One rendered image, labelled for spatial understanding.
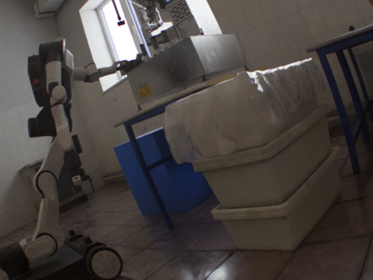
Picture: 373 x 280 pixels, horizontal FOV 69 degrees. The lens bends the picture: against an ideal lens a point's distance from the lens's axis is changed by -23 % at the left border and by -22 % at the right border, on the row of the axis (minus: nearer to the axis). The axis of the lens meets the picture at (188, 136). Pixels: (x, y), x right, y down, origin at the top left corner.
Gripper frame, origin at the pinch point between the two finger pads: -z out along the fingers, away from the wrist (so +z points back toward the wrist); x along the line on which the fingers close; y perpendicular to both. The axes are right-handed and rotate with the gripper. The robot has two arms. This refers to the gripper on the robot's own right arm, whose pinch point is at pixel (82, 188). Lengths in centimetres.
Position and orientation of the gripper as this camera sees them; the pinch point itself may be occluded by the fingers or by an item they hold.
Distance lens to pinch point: 163.9
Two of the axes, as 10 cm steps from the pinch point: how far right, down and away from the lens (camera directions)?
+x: 8.9, -3.2, 3.2
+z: -3.5, -9.4, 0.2
